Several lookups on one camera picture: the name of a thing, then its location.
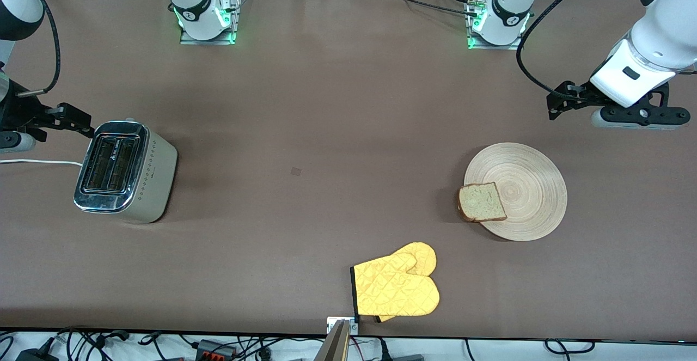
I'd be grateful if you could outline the round wooden plate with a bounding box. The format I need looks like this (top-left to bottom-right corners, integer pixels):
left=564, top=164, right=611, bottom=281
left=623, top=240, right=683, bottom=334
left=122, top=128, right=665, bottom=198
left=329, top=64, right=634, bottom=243
left=464, top=142, right=568, bottom=242

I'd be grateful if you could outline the slice of brown bread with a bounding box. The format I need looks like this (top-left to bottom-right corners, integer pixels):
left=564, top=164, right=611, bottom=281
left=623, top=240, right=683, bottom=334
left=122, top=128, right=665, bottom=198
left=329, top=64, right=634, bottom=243
left=458, top=182, right=508, bottom=223

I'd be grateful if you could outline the chrome and beige toaster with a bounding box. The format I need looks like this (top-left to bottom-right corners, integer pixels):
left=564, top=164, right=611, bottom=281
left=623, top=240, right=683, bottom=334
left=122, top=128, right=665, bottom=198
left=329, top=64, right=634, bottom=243
left=74, top=119, right=179, bottom=224

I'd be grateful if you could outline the black power adapter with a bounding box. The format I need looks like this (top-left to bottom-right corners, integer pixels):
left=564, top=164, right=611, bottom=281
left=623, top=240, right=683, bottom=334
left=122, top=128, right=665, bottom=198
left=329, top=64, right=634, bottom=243
left=15, top=348, right=59, bottom=361

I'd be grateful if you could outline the yellow quilted oven mitt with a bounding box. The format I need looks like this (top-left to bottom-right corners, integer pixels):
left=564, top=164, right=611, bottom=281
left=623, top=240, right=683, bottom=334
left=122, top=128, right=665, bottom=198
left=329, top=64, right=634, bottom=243
left=350, top=242, right=441, bottom=323

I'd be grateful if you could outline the red and black connector box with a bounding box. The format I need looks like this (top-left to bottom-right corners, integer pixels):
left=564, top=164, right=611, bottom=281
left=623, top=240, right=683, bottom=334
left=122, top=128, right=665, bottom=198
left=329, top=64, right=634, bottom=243
left=193, top=339, right=239, bottom=359

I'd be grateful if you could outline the white toaster power cord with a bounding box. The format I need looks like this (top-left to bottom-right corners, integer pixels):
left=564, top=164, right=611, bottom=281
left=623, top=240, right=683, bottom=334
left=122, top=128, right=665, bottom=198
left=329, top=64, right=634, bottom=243
left=0, top=158, right=84, bottom=168

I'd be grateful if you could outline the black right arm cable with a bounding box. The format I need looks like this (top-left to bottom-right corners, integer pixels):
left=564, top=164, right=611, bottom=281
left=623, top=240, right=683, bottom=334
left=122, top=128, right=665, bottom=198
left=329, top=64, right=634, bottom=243
left=16, top=0, right=62, bottom=98

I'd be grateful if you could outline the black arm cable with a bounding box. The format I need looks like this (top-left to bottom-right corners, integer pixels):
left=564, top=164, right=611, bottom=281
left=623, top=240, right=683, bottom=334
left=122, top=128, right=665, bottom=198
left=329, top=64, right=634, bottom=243
left=16, top=0, right=62, bottom=98
left=515, top=0, right=607, bottom=103

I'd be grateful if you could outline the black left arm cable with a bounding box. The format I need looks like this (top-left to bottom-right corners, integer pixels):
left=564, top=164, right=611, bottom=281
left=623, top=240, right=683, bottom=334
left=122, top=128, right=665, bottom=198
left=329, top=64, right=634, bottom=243
left=515, top=0, right=607, bottom=103

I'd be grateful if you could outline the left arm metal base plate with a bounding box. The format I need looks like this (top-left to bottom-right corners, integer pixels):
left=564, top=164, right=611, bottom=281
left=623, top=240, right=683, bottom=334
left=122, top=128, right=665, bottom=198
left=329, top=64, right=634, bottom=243
left=467, top=0, right=526, bottom=51

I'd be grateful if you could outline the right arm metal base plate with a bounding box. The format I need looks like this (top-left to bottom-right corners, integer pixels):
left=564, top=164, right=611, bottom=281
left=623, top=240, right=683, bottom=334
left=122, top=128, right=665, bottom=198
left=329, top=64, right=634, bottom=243
left=180, top=0, right=241, bottom=46

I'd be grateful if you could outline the black cable on table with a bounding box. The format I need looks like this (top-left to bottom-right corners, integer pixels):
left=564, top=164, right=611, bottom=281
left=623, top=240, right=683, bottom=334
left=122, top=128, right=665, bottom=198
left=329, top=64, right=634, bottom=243
left=348, top=0, right=480, bottom=17

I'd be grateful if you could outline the small white metal bracket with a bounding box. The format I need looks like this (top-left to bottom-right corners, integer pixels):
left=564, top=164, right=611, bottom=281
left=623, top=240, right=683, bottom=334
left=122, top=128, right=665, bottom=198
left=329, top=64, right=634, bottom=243
left=327, top=316, right=359, bottom=335

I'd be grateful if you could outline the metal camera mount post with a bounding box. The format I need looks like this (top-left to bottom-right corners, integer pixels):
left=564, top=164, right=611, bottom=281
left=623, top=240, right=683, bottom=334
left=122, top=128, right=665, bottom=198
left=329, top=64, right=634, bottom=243
left=313, top=319, right=352, bottom=361

